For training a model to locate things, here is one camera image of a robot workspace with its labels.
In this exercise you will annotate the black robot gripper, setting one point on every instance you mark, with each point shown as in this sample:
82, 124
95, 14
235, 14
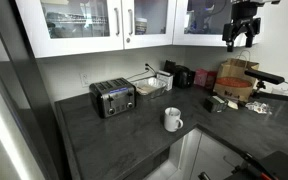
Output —
243, 21

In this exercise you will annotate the white ceramic mug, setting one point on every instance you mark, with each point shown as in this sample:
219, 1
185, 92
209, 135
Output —
172, 119

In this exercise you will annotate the brown paper bag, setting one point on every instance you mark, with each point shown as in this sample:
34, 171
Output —
231, 80

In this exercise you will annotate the white upper cabinet right door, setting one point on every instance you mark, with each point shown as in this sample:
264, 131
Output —
201, 22

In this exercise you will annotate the white cabinet door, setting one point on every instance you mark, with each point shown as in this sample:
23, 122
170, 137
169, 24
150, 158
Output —
201, 22
160, 16
67, 27

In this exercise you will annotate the pink carton box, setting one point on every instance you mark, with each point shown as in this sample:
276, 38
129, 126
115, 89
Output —
205, 78

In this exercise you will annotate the small dark metal box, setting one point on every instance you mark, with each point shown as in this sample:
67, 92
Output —
215, 104

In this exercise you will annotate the crumpled clear plastic wrapper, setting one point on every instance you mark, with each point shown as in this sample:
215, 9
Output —
258, 107

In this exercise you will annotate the white napkin box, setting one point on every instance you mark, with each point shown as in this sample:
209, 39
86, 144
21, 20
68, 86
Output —
167, 78

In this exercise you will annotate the white upper cabinet middle door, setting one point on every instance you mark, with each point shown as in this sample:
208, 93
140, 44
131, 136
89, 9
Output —
160, 16

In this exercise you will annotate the aluminium foil tray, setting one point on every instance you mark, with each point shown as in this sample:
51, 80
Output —
150, 88

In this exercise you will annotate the white jar in cabinet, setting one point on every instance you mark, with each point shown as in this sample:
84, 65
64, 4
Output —
140, 26

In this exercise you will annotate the white lower cabinet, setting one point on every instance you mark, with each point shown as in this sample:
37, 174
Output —
193, 154

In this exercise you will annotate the black orange bar clamp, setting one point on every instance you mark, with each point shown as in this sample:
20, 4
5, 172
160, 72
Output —
255, 167

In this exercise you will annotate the silver black four-slot toaster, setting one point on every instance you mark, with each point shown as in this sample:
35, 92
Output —
113, 96

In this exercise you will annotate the white upper cabinet left door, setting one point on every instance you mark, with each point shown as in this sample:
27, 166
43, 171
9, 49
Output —
67, 27

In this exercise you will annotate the stainless steel refrigerator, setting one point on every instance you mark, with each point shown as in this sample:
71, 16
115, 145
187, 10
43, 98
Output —
25, 93

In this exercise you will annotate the white wall power outlet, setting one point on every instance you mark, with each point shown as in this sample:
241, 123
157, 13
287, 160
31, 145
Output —
84, 80

